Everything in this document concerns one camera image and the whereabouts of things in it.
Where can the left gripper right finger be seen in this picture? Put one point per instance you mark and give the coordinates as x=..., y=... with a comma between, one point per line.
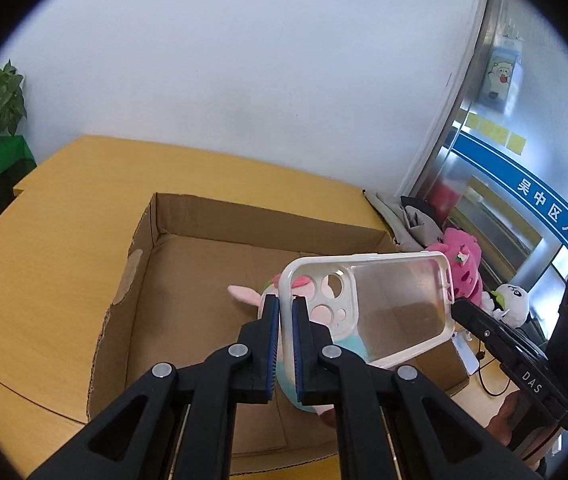
x=393, y=425

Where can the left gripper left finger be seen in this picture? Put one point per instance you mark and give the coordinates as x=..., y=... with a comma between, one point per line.
x=176, y=422

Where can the pink pig plush toy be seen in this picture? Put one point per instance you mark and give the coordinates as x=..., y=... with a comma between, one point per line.
x=307, y=337

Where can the clear white phone case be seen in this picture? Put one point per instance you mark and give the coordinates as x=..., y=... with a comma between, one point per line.
x=399, y=305

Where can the person's hand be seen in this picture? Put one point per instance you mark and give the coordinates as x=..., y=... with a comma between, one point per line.
x=498, y=425

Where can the white plush toy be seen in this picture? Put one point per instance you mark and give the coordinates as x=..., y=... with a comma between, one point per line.
x=508, y=303

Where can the cardboard box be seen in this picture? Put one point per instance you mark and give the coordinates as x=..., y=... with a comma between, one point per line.
x=172, y=306

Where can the magenta plush toy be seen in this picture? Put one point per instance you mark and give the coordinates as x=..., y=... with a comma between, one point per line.
x=464, y=257

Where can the grey folded cloth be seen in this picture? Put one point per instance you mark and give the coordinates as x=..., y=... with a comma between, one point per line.
x=412, y=229

